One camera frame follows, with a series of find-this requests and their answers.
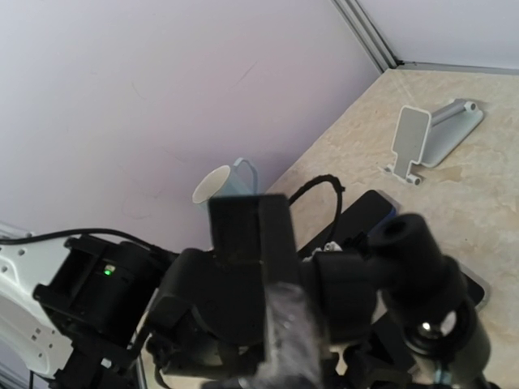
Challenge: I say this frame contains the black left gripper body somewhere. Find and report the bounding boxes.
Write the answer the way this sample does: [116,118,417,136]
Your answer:
[146,246,337,381]

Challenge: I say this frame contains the black smartphone blue edge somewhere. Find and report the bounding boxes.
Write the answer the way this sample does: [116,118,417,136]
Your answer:
[295,189,397,264]

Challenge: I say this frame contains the black round-base phone stand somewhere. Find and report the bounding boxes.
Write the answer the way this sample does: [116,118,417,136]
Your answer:
[206,193,500,389]

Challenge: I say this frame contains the black smartphone silver edge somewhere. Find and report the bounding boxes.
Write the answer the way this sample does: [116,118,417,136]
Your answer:
[364,259,491,353]

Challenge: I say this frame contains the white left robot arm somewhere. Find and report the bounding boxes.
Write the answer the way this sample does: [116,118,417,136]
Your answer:
[1,229,331,388]

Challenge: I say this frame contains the grey folding phone stand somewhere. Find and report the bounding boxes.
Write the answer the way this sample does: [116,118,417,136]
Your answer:
[381,99,484,186]

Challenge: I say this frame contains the light blue cup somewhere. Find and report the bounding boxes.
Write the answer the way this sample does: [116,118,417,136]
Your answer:
[191,157,259,211]

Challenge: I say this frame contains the aluminium back wall rail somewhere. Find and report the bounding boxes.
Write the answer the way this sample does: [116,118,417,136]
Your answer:
[397,62,519,75]

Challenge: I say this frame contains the aluminium corner post left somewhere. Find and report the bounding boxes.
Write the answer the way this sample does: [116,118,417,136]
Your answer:
[332,0,401,73]

